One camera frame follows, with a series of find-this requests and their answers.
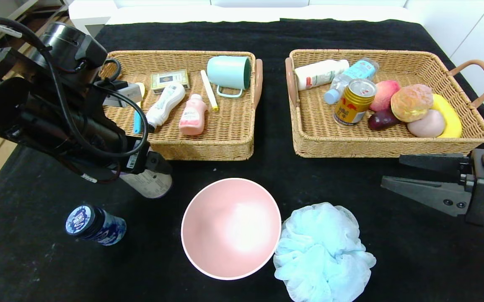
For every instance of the pale pink round fruit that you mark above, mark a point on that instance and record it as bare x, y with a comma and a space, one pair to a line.
428, 126

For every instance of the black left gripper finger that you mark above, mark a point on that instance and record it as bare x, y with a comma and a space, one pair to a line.
160, 164

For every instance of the small pink bottle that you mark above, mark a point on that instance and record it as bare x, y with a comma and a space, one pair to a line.
192, 118

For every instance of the pink bowl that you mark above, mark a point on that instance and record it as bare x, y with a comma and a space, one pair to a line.
231, 228

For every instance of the purple eggplant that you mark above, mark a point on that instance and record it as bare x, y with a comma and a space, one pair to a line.
380, 121

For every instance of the teal mug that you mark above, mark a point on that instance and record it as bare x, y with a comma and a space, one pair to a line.
227, 72

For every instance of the black table cloth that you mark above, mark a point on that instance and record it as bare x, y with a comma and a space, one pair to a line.
267, 37

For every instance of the light blue bath loofah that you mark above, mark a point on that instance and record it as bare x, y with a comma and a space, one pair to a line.
321, 256

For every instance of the white milk bottle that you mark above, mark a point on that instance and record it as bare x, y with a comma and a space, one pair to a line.
317, 74

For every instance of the yellow drink can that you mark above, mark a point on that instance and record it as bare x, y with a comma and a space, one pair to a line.
353, 107

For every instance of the clear water bottle blue label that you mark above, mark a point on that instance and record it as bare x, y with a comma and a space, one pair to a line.
342, 86

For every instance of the yellow banana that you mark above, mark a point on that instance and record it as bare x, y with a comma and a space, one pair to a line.
451, 119

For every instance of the small green gold card box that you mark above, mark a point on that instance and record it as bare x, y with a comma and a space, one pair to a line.
168, 79

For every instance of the white bottle black cap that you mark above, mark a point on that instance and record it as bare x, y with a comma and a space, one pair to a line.
167, 102

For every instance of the white canister purple top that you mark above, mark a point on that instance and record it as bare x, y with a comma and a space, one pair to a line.
154, 186

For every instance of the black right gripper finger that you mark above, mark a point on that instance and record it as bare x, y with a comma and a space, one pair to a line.
434, 161
430, 195

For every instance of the red peach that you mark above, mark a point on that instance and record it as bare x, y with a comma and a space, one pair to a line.
382, 98

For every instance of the white stick yellow tip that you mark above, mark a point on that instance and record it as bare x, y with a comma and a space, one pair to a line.
208, 90

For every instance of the orange bread bun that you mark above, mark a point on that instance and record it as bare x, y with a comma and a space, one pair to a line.
411, 102

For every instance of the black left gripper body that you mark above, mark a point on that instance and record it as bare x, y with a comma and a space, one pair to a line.
135, 157

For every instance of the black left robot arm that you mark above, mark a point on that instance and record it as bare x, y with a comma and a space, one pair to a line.
36, 117

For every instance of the white furniture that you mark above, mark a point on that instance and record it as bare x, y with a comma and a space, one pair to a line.
93, 12

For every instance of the white cabinet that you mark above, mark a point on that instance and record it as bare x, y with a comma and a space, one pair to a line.
480, 37

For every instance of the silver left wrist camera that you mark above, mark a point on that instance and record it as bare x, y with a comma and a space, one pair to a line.
128, 94

